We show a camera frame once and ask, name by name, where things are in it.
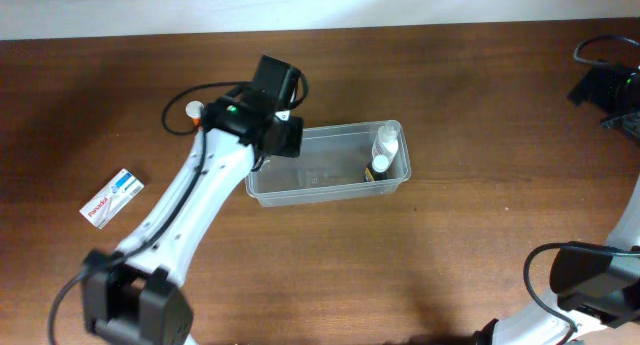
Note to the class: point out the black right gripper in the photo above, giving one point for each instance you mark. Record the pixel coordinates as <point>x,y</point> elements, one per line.
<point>586,89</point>

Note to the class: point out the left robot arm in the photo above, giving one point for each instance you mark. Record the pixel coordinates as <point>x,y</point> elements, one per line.
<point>133,295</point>

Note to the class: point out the dark bottle white cap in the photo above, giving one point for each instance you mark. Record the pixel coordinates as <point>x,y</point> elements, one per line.
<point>376,169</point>

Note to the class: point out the white Panadol box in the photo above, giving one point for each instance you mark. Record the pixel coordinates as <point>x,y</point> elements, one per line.
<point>111,199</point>

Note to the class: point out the orange tablet tube white cap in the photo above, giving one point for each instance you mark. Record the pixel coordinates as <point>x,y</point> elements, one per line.
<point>194,111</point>

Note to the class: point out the white spray bottle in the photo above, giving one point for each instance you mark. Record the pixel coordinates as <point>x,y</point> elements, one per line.
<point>386,141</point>

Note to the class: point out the clear plastic container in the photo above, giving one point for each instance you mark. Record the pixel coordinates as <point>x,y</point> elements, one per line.
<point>331,166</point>

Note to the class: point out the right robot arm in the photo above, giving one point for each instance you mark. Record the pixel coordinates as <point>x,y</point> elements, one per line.
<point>592,287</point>

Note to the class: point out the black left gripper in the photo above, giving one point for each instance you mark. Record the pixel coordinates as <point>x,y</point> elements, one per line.
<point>288,136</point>

